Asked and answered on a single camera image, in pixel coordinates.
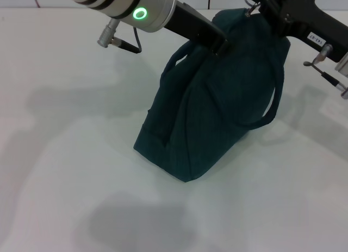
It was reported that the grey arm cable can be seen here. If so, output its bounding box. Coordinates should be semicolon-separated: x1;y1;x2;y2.
303;44;348;100
96;17;142;54

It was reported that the teal insulated lunch bag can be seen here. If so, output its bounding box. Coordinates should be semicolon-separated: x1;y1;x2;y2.
133;7;291;183

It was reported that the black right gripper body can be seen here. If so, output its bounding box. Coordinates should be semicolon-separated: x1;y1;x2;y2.
281;0;348;64

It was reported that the grey left arm cable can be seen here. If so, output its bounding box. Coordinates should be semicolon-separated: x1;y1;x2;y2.
96;17;142;54

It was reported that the grey right arm cable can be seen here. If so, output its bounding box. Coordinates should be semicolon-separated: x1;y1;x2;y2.
303;44;348;100

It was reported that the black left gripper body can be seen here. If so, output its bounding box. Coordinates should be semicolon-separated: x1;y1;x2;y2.
164;1;228;50

